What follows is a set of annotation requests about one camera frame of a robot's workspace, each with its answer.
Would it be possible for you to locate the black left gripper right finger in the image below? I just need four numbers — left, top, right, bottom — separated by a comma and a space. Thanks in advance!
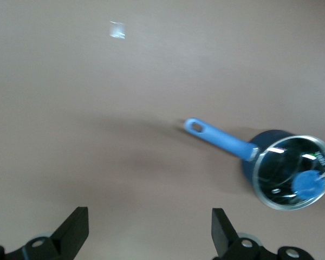
211, 207, 315, 260

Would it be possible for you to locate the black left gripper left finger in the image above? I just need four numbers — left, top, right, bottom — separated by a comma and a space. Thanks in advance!
0, 206, 90, 260

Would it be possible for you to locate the glass lid with blue knob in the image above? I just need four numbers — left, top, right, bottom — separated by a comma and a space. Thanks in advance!
251, 134, 325, 212

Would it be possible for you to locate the dark blue saucepan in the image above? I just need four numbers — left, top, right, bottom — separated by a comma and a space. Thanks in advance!
184, 116, 325, 212

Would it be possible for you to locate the brown table cover sheet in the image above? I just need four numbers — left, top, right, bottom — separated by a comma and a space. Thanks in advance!
0, 0, 325, 260

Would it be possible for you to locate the clear tape patch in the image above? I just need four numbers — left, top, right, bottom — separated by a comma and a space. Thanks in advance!
108, 19, 126, 40

